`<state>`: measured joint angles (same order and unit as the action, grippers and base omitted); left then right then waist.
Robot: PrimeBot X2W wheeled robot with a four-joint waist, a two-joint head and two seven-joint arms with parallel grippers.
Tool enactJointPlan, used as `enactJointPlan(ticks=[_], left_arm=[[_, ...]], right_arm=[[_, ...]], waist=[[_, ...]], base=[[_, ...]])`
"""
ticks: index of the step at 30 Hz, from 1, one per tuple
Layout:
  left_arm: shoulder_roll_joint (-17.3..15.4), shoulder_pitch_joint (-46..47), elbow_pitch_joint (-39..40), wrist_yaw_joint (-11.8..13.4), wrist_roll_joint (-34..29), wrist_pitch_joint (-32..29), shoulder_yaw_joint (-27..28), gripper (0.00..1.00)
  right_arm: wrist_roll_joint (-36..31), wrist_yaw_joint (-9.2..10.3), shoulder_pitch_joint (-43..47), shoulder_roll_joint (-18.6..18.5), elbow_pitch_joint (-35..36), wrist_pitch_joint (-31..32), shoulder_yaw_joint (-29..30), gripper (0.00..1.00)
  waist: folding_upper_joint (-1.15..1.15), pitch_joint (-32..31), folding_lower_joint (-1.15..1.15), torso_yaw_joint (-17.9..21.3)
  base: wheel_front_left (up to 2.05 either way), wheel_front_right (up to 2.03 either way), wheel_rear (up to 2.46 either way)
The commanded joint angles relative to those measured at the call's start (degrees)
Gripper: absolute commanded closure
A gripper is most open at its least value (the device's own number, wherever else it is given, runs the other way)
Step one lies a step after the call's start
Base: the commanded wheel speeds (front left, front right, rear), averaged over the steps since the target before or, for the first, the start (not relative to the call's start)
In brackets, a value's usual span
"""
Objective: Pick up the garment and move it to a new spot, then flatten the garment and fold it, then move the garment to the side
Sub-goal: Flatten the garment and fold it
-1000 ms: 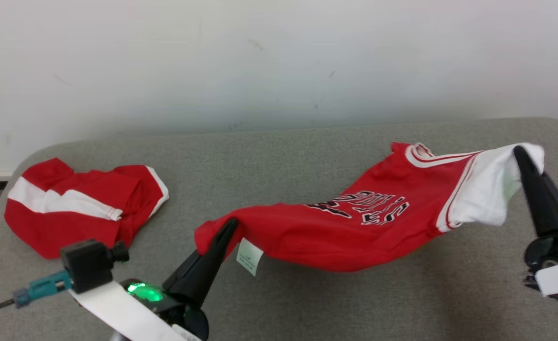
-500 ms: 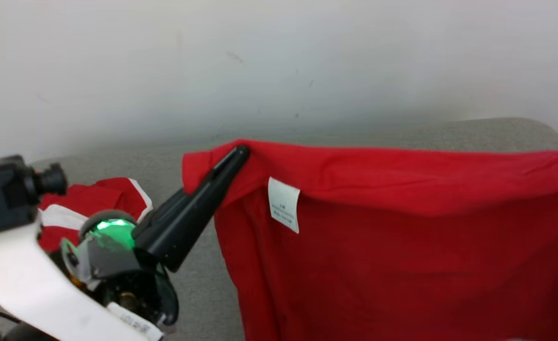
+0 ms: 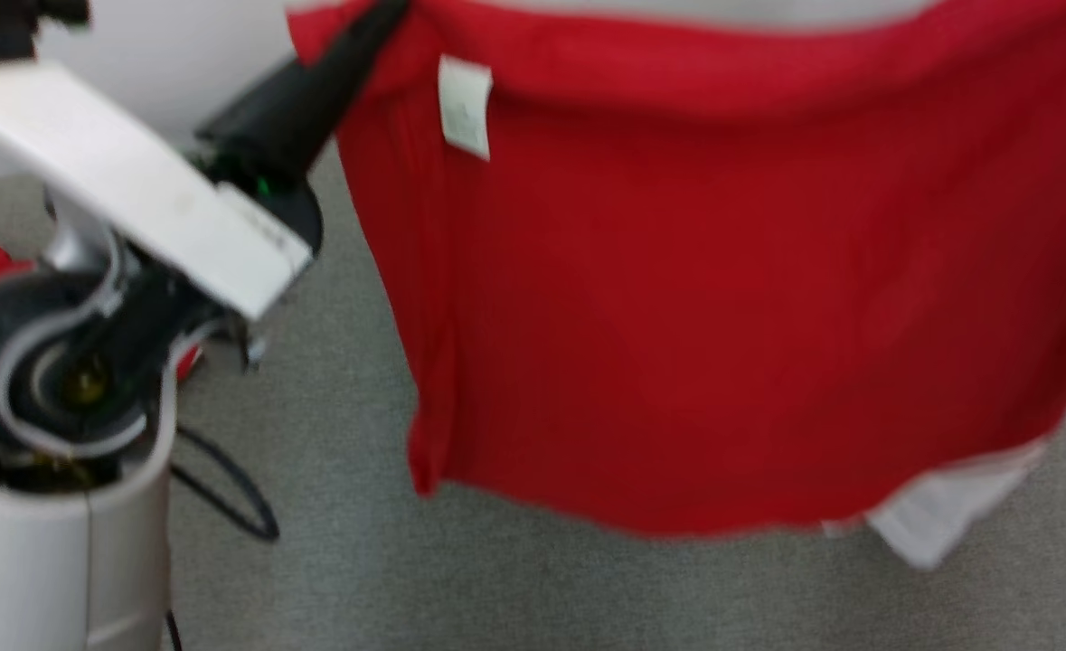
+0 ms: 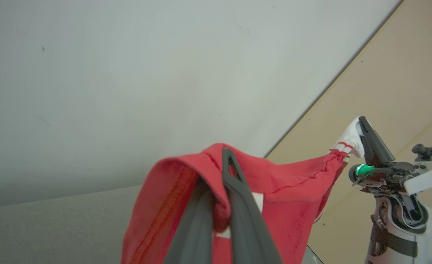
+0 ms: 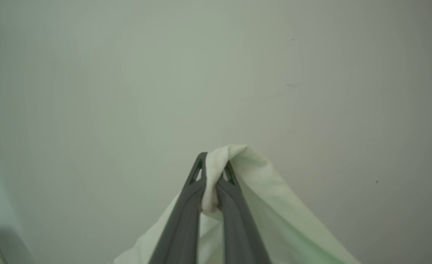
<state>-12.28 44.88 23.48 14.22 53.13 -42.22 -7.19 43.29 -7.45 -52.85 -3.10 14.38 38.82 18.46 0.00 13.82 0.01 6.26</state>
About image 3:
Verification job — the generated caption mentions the red and white shirt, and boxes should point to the red and white shirt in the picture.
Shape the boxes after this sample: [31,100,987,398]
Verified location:
[0,0,1066,572]

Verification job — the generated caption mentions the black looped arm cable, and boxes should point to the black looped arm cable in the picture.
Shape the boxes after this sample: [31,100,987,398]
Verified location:
[169,423,281,543]

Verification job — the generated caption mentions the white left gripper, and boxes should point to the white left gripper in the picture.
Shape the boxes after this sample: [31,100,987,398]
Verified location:
[0,0,411,367]

